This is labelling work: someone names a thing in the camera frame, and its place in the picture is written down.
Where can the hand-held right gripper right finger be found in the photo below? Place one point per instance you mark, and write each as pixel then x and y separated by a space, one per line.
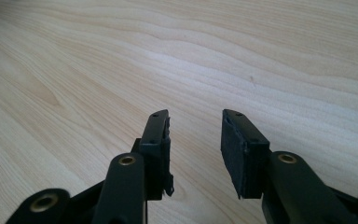
pixel 245 152

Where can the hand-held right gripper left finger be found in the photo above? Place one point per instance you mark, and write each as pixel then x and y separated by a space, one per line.
pixel 155 149

